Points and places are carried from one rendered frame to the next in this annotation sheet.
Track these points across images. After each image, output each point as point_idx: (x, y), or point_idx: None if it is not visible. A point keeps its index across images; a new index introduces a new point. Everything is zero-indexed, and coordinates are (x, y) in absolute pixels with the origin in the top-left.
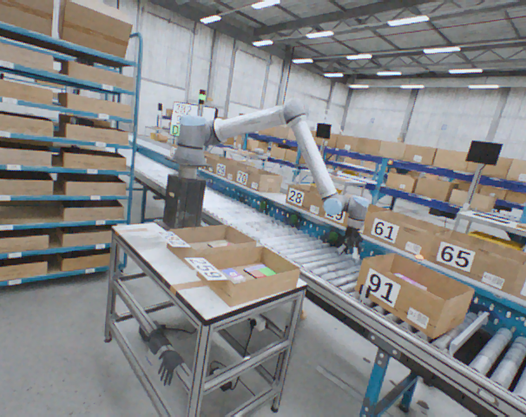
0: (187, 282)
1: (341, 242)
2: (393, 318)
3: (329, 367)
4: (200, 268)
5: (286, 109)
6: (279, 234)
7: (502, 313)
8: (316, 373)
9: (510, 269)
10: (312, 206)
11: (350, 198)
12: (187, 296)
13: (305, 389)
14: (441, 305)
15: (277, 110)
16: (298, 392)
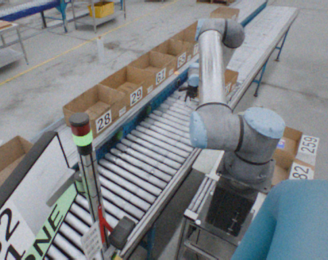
0: (301, 165)
1: (193, 97)
2: (230, 95)
3: None
4: (314, 145)
5: (243, 35)
6: (156, 145)
7: None
8: None
9: (191, 49)
10: (120, 111)
11: (197, 69)
12: (312, 160)
13: (194, 171)
14: (238, 74)
15: (221, 41)
16: (199, 174)
